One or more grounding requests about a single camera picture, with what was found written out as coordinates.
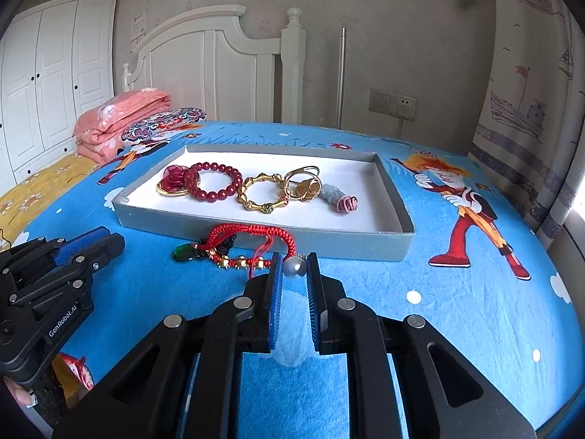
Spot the beige wall socket panel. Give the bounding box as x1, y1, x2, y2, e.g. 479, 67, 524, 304
369, 88, 419, 122

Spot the red braided cord bracelet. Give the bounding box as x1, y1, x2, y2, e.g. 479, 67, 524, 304
199, 223, 298, 279

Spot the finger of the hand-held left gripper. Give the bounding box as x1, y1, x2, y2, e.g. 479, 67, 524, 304
7, 232, 126, 317
0, 226, 111, 284

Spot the red bead bracelet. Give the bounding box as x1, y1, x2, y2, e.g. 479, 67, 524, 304
184, 161, 244, 204

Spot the red rose brooch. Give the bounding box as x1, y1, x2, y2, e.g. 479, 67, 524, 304
162, 165, 195, 193

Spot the gold ring clip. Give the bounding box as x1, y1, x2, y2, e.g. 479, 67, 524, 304
284, 165, 323, 203

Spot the blue cartoon print tablecloth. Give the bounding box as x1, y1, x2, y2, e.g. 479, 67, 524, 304
0, 121, 574, 439

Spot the pale jade charm pink knot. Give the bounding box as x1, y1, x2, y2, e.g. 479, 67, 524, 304
322, 184, 359, 214

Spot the white plug with cable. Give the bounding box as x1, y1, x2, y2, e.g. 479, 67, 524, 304
395, 103, 414, 138

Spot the white bed headboard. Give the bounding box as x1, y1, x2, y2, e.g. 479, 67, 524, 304
122, 5, 306, 124

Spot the white paper notice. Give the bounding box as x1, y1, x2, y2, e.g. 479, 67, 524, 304
130, 10, 149, 51

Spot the ship print curtain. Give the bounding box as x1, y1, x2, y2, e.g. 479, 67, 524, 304
466, 0, 585, 243

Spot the plain gold bangle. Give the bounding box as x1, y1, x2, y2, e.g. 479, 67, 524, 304
156, 180, 189, 198

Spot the metal pole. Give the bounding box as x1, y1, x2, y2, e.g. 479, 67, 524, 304
336, 27, 347, 128

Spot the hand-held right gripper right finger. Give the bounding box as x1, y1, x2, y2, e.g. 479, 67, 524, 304
305, 251, 537, 439

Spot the yellow daisy bedsheet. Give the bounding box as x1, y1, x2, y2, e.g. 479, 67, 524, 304
0, 153, 99, 248

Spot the grey cardboard box tray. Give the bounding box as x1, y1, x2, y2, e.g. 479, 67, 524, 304
112, 144, 416, 263

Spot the white wardrobe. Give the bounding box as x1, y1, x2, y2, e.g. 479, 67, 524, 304
0, 0, 122, 188

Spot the pink floral folded quilt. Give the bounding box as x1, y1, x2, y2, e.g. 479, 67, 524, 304
73, 89, 172, 165

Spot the patterned pillow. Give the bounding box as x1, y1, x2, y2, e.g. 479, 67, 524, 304
121, 106, 207, 145

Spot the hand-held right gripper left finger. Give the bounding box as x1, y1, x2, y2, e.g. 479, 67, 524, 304
52, 252, 283, 439

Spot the green stone pendant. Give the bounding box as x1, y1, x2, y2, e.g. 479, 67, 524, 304
173, 235, 238, 263

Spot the gold bamboo bangle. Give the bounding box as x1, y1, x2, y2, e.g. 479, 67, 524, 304
236, 172, 290, 213

